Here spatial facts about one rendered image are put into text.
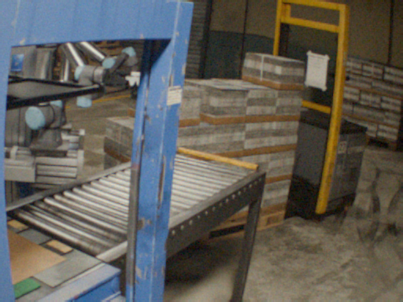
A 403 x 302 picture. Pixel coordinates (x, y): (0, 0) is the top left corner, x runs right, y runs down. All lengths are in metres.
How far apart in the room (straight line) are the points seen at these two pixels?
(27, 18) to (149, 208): 0.67
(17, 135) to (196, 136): 1.21
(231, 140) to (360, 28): 6.50
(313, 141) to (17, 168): 2.72
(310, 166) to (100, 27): 3.74
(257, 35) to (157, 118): 9.11
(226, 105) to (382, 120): 4.91
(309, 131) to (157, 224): 3.34
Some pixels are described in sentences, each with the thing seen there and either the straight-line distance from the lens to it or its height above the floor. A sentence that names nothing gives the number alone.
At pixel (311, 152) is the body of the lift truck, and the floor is 0.52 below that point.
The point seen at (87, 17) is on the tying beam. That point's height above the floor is 1.50.
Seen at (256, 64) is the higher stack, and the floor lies 1.21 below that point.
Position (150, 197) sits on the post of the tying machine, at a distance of 1.29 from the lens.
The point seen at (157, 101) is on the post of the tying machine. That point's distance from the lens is 1.24.
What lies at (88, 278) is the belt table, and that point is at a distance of 1.47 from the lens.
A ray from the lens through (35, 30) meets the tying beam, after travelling 0.84.
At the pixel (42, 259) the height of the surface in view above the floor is 0.80.
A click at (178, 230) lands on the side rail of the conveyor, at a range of 1.92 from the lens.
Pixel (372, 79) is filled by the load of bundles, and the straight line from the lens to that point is 8.13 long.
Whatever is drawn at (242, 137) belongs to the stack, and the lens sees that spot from 3.70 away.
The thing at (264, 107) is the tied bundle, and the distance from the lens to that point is 3.78.
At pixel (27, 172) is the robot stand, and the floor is 0.71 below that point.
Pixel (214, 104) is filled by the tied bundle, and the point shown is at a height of 0.96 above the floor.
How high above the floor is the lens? 1.50
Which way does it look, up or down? 14 degrees down
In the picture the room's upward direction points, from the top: 7 degrees clockwise
